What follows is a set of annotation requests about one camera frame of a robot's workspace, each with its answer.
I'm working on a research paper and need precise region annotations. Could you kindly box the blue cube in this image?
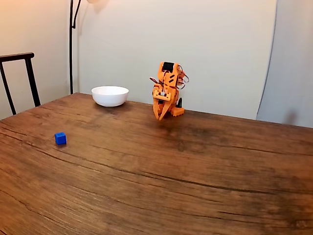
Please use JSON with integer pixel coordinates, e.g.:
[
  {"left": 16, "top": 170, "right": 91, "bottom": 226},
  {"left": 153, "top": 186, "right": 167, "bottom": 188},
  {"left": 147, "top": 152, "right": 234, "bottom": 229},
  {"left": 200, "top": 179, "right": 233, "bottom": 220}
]
[{"left": 54, "top": 132, "right": 67, "bottom": 146}]

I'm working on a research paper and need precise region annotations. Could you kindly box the white bowl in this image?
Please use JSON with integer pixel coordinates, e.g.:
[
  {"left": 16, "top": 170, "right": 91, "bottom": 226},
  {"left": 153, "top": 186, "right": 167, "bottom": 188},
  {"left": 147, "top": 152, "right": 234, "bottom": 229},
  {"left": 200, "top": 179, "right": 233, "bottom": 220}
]
[{"left": 91, "top": 85, "right": 130, "bottom": 108}]

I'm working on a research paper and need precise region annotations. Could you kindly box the white backdrop sheet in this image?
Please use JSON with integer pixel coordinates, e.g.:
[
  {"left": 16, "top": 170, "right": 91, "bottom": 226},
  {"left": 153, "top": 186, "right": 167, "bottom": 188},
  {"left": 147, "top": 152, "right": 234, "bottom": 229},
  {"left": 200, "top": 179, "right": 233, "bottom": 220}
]
[{"left": 78, "top": 0, "right": 279, "bottom": 120}]

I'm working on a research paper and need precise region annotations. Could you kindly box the black floor lamp pole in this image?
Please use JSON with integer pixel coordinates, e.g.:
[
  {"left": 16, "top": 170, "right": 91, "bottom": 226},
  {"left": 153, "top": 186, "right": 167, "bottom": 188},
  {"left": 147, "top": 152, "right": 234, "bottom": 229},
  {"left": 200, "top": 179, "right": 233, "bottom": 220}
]
[{"left": 69, "top": 0, "right": 82, "bottom": 95}]

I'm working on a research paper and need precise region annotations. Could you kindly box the black chair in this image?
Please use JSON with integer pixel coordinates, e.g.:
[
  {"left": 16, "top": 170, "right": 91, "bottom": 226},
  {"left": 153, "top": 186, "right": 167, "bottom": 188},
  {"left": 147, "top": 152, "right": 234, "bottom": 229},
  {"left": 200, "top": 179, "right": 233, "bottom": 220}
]
[{"left": 0, "top": 52, "right": 42, "bottom": 116}]

